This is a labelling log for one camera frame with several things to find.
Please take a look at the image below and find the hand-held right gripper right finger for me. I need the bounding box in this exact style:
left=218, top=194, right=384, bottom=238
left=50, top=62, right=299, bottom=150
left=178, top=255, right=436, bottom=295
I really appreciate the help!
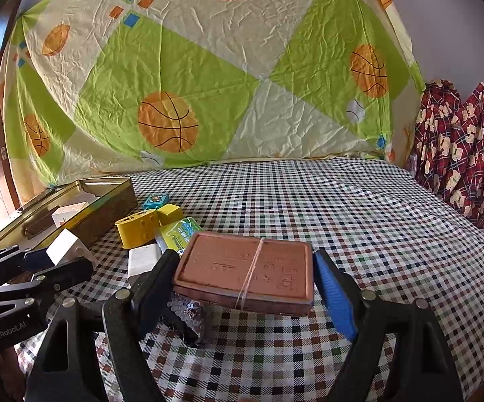
left=313, top=248, right=465, bottom=402

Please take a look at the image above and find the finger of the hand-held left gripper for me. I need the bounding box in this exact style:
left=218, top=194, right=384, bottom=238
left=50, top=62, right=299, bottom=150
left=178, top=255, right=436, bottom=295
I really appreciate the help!
left=0, top=257, right=95, bottom=316
left=0, top=245, right=55, bottom=287

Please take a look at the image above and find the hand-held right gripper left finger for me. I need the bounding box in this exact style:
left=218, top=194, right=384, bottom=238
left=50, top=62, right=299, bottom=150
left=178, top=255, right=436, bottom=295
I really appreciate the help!
left=26, top=249, right=181, bottom=402

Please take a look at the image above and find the small white box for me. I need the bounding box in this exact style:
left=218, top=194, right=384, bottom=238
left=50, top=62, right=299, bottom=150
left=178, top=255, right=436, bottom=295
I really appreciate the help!
left=46, top=229, right=95, bottom=267

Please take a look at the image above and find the gold rectangular tin box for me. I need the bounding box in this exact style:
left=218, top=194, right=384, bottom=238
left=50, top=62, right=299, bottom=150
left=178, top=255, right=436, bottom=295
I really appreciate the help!
left=0, top=178, right=138, bottom=253

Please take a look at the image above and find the yellow round container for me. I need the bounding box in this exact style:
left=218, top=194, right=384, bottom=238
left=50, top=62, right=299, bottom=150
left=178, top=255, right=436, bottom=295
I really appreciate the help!
left=115, top=209, right=161, bottom=249

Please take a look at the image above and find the green label dental floss box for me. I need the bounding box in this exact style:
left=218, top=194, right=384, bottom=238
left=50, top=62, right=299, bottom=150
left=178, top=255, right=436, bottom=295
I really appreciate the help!
left=156, top=217, right=203, bottom=256

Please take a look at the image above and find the brown box with rubber band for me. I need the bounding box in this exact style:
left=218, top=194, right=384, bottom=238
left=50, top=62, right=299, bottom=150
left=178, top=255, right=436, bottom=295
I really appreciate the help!
left=172, top=231, right=315, bottom=317

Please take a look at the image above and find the brown wooden brush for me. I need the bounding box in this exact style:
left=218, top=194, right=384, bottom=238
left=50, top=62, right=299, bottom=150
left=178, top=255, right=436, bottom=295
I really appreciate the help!
left=25, top=213, right=55, bottom=236

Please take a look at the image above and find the silver blister pack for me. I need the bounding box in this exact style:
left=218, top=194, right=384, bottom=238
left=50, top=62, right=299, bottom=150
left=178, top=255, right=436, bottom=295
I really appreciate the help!
left=164, top=295, right=207, bottom=346

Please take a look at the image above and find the white card box red mark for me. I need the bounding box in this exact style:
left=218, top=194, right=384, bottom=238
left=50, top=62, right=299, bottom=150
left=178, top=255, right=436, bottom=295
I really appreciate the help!
left=51, top=205, right=89, bottom=224

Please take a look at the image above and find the white eraser block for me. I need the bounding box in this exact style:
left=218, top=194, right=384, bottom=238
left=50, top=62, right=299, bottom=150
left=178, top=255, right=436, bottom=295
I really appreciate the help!
left=127, top=245, right=162, bottom=279

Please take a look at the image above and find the checkered bed sheet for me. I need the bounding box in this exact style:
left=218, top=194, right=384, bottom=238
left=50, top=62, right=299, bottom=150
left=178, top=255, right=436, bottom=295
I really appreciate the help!
left=16, top=157, right=484, bottom=402

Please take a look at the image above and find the small yellow cube box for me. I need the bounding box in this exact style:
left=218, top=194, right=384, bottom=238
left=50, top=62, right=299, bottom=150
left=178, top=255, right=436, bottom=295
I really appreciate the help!
left=157, top=204, right=184, bottom=227

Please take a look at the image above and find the small teal box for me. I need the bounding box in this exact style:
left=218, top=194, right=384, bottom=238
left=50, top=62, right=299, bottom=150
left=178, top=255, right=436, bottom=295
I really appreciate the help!
left=142, top=193, right=171, bottom=210

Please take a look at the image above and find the red plaid bear print cloth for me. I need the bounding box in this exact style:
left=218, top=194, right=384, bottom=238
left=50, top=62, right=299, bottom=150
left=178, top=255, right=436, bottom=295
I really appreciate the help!
left=410, top=79, right=484, bottom=229

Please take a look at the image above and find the green basketball print sheet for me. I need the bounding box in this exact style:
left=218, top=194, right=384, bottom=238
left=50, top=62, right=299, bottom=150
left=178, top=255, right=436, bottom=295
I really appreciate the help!
left=0, top=0, right=428, bottom=207

